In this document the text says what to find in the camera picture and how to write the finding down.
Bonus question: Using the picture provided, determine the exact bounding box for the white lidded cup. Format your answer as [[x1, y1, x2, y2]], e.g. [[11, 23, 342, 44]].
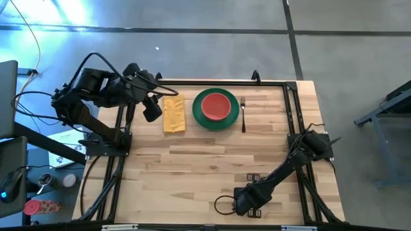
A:
[[62, 173, 78, 189]]

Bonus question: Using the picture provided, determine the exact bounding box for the black aluminium table frame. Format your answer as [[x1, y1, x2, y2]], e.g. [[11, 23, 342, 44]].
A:
[[73, 69, 346, 226]]

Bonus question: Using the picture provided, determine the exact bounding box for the dark mouse pad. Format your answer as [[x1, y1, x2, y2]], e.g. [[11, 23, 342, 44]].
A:
[[0, 135, 29, 219]]

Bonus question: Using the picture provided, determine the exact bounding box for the black desk beam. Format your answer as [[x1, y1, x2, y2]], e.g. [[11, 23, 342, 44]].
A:
[[12, 121, 88, 166]]

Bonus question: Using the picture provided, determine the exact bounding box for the yellow cloth napkin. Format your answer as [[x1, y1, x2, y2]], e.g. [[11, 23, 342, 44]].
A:
[[161, 93, 188, 135]]

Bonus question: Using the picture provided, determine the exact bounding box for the black computer mouse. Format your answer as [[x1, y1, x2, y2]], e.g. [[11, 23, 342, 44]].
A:
[[0, 169, 24, 204]]

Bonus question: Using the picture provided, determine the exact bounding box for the green plate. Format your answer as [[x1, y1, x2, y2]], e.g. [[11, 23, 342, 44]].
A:
[[191, 87, 241, 132]]

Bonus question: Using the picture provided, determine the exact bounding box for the white paper booklet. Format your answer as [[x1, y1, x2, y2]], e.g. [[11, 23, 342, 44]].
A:
[[47, 127, 88, 169]]

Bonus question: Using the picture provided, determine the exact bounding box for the red bowl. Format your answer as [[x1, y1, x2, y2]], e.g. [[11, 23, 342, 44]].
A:
[[200, 92, 232, 122]]

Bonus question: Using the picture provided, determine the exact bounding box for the blue grey metal cart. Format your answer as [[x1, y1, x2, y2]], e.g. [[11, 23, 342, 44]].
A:
[[354, 79, 411, 187]]

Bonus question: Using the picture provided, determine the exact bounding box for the white edge label strip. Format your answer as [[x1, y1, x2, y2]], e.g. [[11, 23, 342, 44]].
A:
[[101, 224, 139, 231], [281, 225, 319, 231]]

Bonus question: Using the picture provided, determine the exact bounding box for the metal cup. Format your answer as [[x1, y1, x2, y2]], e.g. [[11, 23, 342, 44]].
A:
[[37, 172, 55, 189]]

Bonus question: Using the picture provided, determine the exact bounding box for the dark laptop lid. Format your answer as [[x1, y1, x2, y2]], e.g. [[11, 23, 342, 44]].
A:
[[0, 59, 19, 139]]

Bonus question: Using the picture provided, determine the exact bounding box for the yellow hanging cable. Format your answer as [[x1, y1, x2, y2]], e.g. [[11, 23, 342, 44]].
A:
[[8, 0, 42, 94]]

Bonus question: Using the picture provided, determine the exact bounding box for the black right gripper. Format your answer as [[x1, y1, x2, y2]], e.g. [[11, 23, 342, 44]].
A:
[[233, 184, 272, 217]]

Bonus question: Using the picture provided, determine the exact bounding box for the silver metal fork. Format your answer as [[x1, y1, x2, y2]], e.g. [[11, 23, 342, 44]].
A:
[[240, 96, 247, 134]]

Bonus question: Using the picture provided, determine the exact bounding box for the red lidded patterned bottle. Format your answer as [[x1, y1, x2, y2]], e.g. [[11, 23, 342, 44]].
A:
[[22, 199, 62, 216]]

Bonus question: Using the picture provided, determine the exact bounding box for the black right arm cable loop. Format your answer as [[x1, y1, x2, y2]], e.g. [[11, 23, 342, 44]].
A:
[[213, 194, 238, 216]]

